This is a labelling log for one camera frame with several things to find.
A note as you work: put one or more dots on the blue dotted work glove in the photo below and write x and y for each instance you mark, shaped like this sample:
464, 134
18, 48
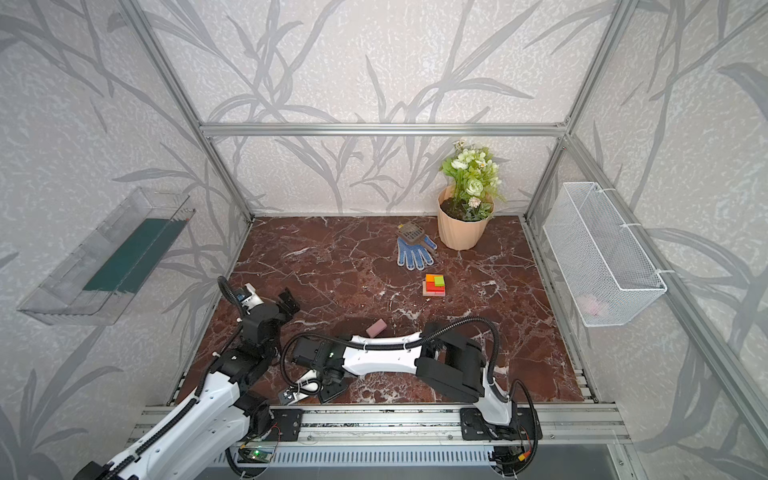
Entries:
416, 256

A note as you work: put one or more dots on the brown plastic slotted scoop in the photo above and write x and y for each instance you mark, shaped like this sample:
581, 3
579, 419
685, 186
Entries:
411, 233

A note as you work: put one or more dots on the pink object in basket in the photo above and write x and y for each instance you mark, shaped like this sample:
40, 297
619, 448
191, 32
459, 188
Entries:
592, 306

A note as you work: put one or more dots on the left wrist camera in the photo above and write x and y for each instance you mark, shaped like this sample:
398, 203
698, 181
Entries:
247, 297

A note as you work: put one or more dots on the aluminium cage frame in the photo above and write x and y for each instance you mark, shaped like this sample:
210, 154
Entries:
744, 394

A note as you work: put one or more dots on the red wood block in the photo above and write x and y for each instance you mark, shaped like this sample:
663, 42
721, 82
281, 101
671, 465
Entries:
433, 288

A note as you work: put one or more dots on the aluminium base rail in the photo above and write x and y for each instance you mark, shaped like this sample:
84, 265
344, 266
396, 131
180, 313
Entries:
439, 424

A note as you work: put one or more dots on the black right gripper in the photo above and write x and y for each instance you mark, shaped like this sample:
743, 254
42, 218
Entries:
324, 384

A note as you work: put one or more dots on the green white artificial flowers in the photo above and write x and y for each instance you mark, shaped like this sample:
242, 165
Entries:
474, 176

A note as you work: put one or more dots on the peach ribbed flower pot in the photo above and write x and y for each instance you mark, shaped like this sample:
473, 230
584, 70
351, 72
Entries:
457, 234

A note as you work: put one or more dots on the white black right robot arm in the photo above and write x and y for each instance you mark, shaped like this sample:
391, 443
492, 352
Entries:
451, 364

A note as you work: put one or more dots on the clear plastic wall tray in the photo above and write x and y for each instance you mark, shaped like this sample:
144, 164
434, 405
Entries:
95, 284

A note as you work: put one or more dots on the white wire mesh basket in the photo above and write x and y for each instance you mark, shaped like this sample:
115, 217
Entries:
599, 254

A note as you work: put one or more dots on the pink block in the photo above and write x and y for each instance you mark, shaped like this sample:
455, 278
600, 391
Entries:
376, 328
425, 293

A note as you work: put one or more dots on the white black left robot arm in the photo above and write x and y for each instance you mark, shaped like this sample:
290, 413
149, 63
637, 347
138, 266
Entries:
220, 411

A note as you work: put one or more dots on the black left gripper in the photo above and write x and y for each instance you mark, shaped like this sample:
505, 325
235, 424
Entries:
283, 303

